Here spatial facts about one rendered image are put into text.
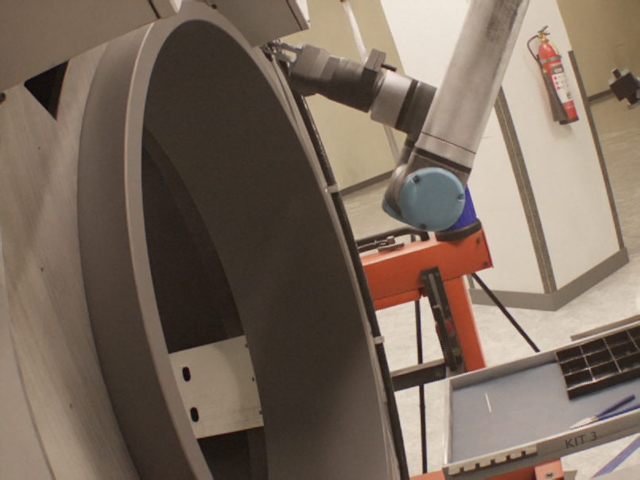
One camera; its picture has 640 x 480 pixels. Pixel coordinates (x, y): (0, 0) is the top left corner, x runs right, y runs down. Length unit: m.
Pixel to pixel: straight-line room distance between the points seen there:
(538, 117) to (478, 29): 3.03
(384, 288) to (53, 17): 1.64
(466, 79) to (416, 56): 3.25
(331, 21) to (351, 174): 2.33
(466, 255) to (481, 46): 1.00
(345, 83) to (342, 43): 10.43
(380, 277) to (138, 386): 1.50
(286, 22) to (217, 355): 0.62
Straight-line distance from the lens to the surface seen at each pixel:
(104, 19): 0.49
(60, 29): 0.50
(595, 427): 1.47
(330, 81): 1.24
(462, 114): 1.08
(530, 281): 4.21
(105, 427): 0.57
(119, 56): 0.72
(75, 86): 0.68
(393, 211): 1.22
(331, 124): 11.32
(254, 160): 1.27
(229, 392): 1.42
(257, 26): 1.22
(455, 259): 2.01
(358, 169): 11.47
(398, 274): 2.02
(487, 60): 1.09
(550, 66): 4.10
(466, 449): 1.58
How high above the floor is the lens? 1.40
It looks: 10 degrees down
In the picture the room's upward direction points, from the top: 18 degrees counter-clockwise
